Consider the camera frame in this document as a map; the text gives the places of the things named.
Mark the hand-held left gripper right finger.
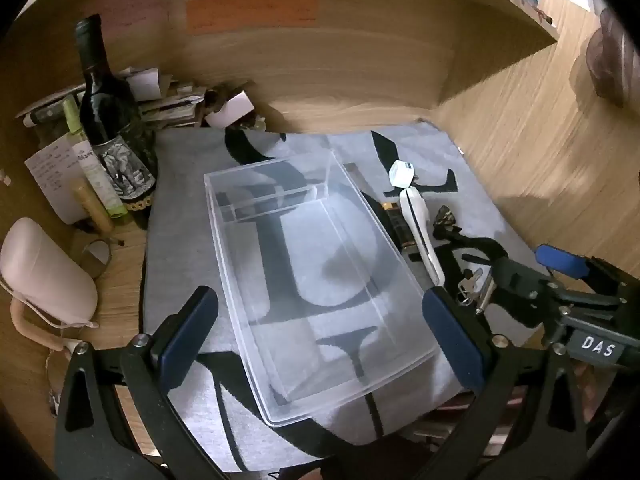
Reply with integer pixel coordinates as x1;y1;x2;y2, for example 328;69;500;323
421;285;596;480

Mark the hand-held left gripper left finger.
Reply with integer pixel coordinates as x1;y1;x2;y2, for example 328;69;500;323
54;285;236;480

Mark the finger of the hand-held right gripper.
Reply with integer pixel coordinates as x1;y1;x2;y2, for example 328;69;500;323
442;232;566;326
535;243;626;291

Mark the white handheld massager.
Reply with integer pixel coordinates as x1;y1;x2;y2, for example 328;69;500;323
398;187;446;286

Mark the dark gold-capped perfume bottle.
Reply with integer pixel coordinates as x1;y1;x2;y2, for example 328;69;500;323
382;201;418;251

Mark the clear plastic storage box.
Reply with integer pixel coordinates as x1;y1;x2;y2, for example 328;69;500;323
203;150;438;427

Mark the white plug adapter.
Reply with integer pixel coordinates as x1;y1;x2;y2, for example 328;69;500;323
389;160;416;190

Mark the grey patterned mat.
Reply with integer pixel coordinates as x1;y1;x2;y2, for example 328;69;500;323
141;119;546;473

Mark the round metal-rimmed lens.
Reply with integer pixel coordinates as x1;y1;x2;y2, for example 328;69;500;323
80;239;126;278

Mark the small yellowish tube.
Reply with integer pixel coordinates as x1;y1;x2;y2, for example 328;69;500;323
71;178;115;234

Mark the green-labelled white bottle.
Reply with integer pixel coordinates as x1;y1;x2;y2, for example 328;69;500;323
62;97;128;221

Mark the white handwritten paper note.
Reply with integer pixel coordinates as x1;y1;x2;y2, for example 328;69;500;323
25;139;88;225

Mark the brown hanging object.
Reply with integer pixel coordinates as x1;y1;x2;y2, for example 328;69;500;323
585;10;628;108

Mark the pile of papers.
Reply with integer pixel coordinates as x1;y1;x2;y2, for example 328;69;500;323
17;67;211;131

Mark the dark elephant-label wine bottle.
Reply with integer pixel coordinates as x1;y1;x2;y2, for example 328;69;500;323
75;14;159;231

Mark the pink paper sheet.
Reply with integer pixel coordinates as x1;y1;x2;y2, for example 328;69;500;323
95;0;171;36

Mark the orange paper sheet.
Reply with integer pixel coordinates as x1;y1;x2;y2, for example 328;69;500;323
186;0;319;36

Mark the white drawstring pouch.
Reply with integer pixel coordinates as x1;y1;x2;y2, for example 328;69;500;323
0;217;99;328

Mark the beige curved handle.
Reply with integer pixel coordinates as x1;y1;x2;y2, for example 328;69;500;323
10;299;68;352

